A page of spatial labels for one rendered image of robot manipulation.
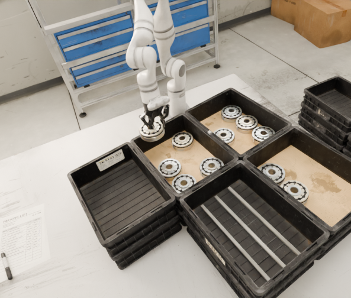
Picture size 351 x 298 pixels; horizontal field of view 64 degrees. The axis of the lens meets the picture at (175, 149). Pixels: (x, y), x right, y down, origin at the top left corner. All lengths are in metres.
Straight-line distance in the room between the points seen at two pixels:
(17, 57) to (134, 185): 2.87
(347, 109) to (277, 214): 1.23
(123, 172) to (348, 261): 0.94
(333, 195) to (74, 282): 1.04
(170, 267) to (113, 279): 0.22
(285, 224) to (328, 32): 3.06
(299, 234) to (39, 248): 1.04
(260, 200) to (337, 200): 0.27
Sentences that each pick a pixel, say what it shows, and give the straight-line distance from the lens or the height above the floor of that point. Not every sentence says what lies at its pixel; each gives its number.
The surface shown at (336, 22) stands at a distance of 3.89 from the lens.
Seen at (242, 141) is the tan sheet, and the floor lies 0.83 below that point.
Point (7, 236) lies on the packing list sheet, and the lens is 1.53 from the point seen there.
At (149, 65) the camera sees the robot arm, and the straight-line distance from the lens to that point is 0.99.
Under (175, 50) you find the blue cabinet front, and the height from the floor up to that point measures 0.37.
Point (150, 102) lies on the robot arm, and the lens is 1.05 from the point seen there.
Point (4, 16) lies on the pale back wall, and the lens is 3.71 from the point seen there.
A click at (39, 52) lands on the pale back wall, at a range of 3.83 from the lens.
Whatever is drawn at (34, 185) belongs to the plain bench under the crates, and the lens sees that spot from 1.65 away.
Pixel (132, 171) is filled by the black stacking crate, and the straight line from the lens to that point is 1.29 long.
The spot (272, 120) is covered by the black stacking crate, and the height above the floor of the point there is 0.90.
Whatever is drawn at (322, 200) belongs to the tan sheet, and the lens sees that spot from 1.19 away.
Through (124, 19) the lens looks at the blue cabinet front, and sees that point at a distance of 2.91.
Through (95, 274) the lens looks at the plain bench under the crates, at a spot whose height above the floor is 0.70.
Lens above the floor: 1.77
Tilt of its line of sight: 45 degrees down
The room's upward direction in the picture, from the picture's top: 11 degrees counter-clockwise
